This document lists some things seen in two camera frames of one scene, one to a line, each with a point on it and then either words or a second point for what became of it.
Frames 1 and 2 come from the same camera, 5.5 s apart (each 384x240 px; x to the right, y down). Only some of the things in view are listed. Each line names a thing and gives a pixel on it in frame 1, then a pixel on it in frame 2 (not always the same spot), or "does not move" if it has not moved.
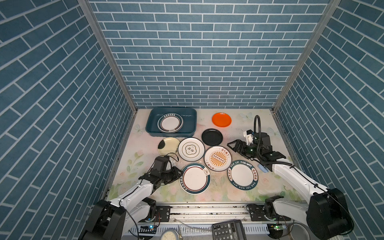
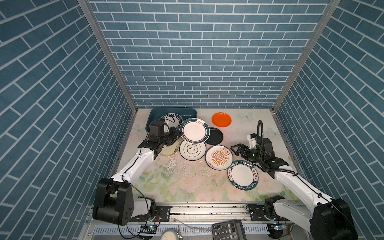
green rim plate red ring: (195, 179) → (194, 130)
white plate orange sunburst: (217, 158) does not move
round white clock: (169, 234) does not move
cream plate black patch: (168, 145) does not move
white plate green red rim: (170, 123) does not move
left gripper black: (176, 174) → (172, 131)
